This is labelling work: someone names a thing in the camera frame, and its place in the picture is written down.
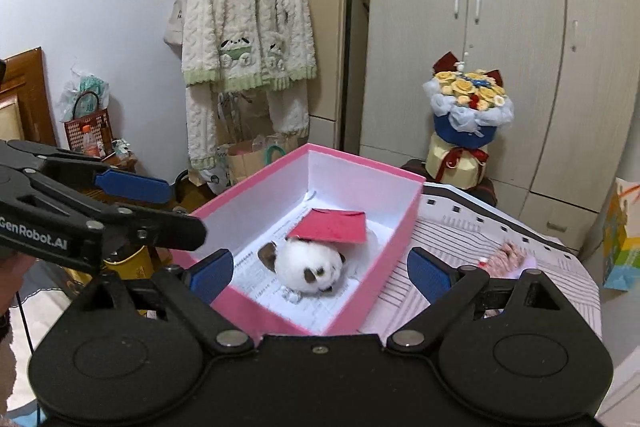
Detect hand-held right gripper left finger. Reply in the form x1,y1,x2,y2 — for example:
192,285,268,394
55,249,255,355

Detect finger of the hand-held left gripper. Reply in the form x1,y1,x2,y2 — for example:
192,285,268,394
0,139,174,208
75,202,207,254

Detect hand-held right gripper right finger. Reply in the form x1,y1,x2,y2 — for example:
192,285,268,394
387,247,583,355

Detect pink cardboard box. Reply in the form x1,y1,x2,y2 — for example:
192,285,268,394
189,143,426,344

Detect fuzzy pink cloth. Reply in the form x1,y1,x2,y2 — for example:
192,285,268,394
487,242,538,275

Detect white brown-spotted plush toy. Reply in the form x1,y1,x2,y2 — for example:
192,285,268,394
257,239,348,303

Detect red envelope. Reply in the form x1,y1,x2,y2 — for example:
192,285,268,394
286,208,367,245

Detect yellow black container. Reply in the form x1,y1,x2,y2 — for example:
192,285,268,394
102,244,161,280

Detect striped white tablecloth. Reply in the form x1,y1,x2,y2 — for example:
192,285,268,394
357,181,601,358

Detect orange drink bottle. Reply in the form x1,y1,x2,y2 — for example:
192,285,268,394
82,124,101,156

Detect printed white paper sheet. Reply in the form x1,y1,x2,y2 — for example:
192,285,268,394
232,202,391,333

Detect checkered wicker basket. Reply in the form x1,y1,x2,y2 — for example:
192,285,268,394
64,92,115,158

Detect dark wooden stool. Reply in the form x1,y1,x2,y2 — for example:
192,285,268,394
400,158,498,208

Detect brown paper bag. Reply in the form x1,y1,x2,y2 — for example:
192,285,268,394
227,137,301,188

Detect green white plastic bag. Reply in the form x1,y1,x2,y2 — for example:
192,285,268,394
62,72,110,118

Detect brown wooden furniture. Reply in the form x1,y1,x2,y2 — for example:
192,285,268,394
0,48,57,142

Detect yellow flower bouquet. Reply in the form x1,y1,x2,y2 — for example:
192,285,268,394
422,51,515,190

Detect white tote bag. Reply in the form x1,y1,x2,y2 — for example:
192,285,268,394
164,0,188,48

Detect colourful paper gift bag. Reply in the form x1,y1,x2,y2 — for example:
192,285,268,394
602,177,640,292

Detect cream fleece robe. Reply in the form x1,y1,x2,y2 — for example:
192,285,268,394
181,0,318,185

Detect black clothes rack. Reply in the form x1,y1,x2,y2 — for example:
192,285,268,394
182,0,361,148

